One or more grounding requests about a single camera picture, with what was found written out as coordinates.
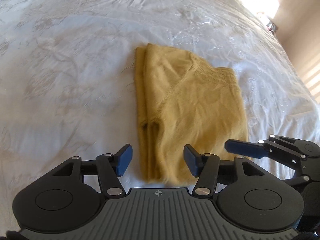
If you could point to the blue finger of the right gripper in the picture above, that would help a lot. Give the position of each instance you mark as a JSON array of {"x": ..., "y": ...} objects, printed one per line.
[{"x": 248, "y": 149}]

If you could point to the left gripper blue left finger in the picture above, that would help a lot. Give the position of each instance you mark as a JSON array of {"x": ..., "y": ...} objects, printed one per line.
[{"x": 112, "y": 166}]

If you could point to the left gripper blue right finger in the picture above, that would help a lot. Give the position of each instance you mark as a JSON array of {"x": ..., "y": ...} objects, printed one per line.
[{"x": 205, "y": 167}]

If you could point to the mustard yellow knit sweater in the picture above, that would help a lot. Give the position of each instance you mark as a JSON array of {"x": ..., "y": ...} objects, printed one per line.
[{"x": 182, "y": 99}]

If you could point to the dark items on right nightstand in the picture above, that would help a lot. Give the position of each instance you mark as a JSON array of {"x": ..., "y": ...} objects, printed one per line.
[{"x": 272, "y": 27}]

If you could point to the white embroidered bedspread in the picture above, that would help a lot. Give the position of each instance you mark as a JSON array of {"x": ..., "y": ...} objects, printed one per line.
[{"x": 67, "y": 78}]

